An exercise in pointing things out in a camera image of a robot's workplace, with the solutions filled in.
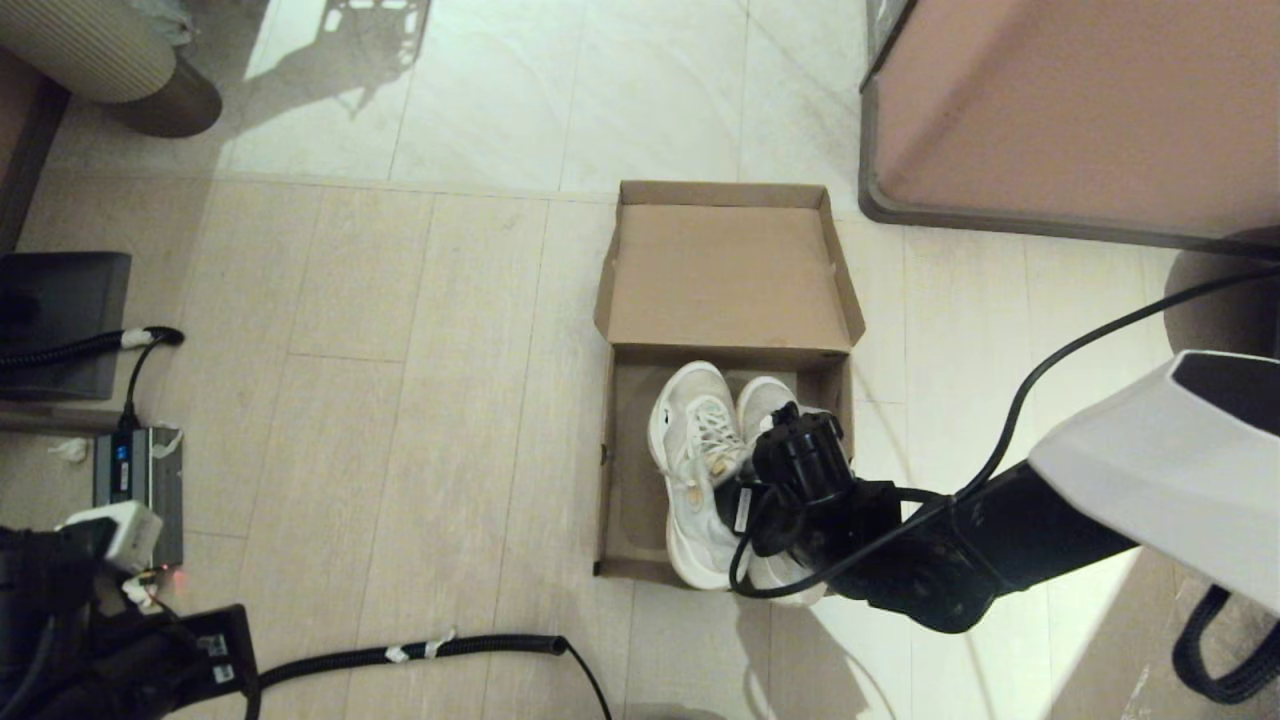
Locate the dark grey square block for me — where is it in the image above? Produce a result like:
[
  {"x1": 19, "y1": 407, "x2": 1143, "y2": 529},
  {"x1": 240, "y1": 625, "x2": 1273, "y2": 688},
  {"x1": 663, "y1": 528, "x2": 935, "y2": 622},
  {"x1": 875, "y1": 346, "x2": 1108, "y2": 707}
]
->
[{"x1": 0, "y1": 252, "x2": 134, "y2": 401}]

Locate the grey crumpled cloth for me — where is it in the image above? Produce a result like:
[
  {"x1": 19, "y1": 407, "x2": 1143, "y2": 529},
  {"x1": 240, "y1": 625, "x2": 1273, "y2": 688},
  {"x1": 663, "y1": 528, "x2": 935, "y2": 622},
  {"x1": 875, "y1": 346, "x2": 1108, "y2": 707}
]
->
[{"x1": 128, "y1": 0, "x2": 197, "y2": 47}]

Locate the short black corrugated conduit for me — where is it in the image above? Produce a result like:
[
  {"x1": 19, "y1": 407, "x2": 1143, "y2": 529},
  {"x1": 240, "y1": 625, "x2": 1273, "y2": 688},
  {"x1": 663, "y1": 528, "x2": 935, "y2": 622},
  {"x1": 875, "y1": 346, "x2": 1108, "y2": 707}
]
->
[{"x1": 0, "y1": 326, "x2": 188, "y2": 374}]

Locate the white mesh sneaker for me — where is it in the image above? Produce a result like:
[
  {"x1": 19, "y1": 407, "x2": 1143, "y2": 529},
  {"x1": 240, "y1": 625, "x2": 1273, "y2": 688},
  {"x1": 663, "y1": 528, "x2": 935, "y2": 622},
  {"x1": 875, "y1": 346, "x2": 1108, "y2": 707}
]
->
[
  {"x1": 647, "y1": 360, "x2": 753, "y2": 592},
  {"x1": 733, "y1": 375, "x2": 833, "y2": 609}
]

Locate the brown cardboard shoe box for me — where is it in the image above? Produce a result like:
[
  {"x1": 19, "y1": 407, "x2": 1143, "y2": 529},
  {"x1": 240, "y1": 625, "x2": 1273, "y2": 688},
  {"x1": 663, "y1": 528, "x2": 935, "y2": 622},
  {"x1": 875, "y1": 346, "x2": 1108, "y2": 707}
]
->
[{"x1": 593, "y1": 180, "x2": 867, "y2": 591}]

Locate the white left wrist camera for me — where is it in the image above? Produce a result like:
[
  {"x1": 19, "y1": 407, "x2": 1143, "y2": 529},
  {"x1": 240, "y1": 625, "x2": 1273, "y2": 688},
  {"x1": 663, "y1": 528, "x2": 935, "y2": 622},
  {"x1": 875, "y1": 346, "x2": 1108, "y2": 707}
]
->
[{"x1": 58, "y1": 499, "x2": 165, "y2": 574}]

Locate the grey power supply box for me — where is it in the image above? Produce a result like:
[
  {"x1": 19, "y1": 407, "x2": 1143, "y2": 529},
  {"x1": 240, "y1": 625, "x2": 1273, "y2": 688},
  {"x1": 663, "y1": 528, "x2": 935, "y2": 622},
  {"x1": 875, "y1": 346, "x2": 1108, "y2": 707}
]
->
[{"x1": 93, "y1": 426, "x2": 188, "y2": 571}]

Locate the ribbed beige round stool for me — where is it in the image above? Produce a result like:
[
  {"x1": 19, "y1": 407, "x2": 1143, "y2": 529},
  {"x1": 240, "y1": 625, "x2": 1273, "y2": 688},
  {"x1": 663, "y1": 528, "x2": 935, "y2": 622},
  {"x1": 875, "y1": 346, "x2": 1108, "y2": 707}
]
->
[{"x1": 0, "y1": 0, "x2": 224, "y2": 140}]

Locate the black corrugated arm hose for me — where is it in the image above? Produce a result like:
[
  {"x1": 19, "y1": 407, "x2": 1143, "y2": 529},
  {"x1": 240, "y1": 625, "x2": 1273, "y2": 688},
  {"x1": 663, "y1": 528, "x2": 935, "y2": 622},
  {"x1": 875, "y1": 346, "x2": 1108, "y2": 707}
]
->
[{"x1": 1171, "y1": 583, "x2": 1280, "y2": 707}]

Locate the long black corrugated conduit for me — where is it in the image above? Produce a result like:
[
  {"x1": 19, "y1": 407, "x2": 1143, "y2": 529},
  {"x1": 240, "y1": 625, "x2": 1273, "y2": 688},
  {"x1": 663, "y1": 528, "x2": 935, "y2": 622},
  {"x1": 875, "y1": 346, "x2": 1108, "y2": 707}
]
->
[{"x1": 255, "y1": 633, "x2": 571, "y2": 693}]

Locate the pink cabinet with grey base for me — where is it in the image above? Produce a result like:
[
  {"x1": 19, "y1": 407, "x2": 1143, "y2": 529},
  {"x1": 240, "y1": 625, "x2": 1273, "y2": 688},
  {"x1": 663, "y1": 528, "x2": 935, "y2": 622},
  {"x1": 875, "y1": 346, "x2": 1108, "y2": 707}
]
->
[{"x1": 856, "y1": 0, "x2": 1280, "y2": 262}]

